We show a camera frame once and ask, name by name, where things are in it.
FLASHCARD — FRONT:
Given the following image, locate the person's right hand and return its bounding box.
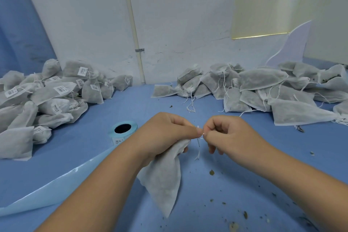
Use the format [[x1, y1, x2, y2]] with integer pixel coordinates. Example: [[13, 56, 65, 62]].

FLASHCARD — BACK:
[[202, 115, 271, 169]]

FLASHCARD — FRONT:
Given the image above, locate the white wall pipe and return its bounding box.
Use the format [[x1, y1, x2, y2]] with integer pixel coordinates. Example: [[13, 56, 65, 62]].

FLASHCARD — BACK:
[[120, 0, 147, 84]]

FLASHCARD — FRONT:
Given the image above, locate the pile of unlabelled herb bags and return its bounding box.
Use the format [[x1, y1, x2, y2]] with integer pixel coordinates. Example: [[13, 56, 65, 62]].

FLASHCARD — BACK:
[[152, 61, 348, 128]]

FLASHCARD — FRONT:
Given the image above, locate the person's left forearm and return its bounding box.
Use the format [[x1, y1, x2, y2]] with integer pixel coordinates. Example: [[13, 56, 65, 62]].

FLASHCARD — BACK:
[[35, 145, 148, 232]]

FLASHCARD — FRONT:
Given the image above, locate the blue curtain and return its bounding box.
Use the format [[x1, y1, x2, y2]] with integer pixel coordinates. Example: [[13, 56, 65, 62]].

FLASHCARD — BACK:
[[0, 0, 58, 79]]

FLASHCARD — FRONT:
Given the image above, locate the white curved board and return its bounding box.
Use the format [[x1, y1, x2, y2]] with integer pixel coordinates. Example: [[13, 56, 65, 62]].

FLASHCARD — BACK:
[[265, 20, 313, 68]]

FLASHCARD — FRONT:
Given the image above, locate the blue label roll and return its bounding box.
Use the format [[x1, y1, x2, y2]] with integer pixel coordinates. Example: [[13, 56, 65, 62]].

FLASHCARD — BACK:
[[0, 121, 139, 218]]

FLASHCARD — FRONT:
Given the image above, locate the large beige panel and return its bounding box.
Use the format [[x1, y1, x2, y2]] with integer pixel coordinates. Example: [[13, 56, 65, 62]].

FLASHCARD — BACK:
[[302, 0, 348, 66]]

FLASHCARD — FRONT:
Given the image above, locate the person's left hand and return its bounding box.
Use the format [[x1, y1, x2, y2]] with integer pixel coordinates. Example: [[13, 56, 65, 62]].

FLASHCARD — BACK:
[[127, 112, 203, 166]]

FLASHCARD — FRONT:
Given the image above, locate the person's right forearm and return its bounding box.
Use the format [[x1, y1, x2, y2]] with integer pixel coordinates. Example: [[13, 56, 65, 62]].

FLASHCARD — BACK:
[[253, 142, 348, 232]]

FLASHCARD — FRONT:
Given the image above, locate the pile of labelled herb bags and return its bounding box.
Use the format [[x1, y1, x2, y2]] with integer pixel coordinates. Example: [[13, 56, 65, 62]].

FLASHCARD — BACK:
[[0, 58, 134, 161]]

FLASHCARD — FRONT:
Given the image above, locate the white sachet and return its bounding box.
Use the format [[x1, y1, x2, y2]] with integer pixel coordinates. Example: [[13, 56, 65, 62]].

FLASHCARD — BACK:
[[136, 126, 204, 219]]

